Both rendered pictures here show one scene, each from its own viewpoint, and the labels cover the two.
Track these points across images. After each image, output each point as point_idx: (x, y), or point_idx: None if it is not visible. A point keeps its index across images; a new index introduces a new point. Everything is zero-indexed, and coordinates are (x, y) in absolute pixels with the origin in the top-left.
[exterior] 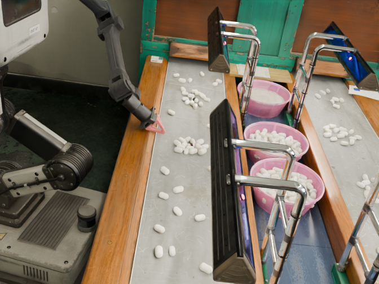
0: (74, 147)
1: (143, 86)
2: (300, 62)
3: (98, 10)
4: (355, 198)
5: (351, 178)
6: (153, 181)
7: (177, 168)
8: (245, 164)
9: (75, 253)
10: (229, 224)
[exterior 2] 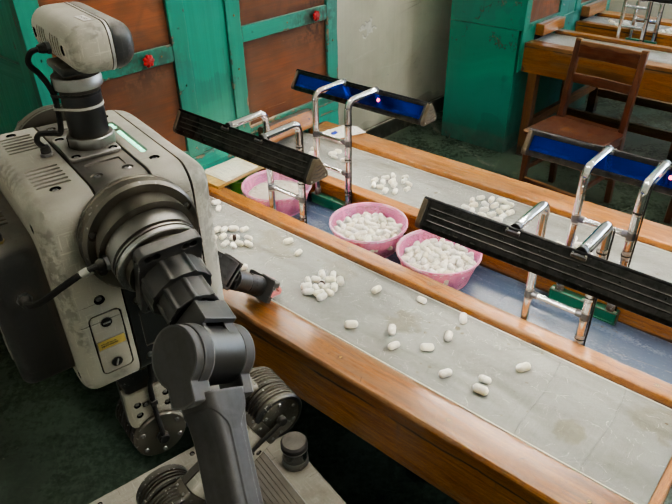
0: (257, 374)
1: None
2: (315, 129)
3: None
4: None
5: None
6: (359, 342)
7: (350, 313)
8: (393, 263)
9: (333, 493)
10: (644, 283)
